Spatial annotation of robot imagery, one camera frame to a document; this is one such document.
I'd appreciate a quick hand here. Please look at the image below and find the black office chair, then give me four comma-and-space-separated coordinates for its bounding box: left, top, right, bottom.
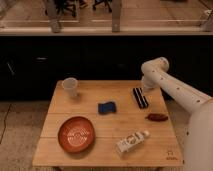
54, 0, 76, 17

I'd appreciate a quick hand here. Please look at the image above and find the blue sponge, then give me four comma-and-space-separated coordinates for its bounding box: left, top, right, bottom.
98, 102, 116, 114

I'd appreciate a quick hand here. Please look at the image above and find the grey metal post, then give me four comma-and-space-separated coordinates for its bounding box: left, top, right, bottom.
44, 0, 61, 33
112, 0, 121, 32

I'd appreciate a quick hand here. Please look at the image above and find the black office chair base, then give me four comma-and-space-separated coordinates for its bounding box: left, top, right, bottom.
91, 0, 113, 14

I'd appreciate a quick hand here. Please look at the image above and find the dark red oblong object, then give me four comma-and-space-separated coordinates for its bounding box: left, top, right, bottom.
145, 113, 168, 122

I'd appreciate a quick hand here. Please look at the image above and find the black thin floor cable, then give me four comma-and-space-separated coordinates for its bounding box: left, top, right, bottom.
0, 103, 13, 145

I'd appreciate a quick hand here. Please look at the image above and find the white small bottle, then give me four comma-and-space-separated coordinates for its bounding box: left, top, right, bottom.
116, 130, 150, 155

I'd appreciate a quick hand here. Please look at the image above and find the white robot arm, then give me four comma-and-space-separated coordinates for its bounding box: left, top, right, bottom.
141, 57, 213, 171

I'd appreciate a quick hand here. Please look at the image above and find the clear plastic cup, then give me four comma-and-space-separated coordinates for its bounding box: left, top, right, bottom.
62, 77, 78, 98

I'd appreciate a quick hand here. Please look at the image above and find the orange patterned plate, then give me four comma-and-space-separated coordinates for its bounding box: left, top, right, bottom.
57, 116, 95, 153

